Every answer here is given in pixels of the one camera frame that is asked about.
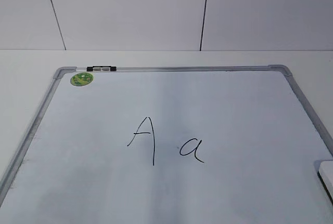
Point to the round green sticker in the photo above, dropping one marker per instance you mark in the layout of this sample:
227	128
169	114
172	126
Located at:
81	79

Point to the black silver hanging clip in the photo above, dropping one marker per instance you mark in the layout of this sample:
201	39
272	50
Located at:
101	69

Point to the white board eraser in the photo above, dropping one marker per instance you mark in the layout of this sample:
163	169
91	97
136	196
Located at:
324	173

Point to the white board with grey frame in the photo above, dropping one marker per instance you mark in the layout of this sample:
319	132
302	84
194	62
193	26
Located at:
174	145

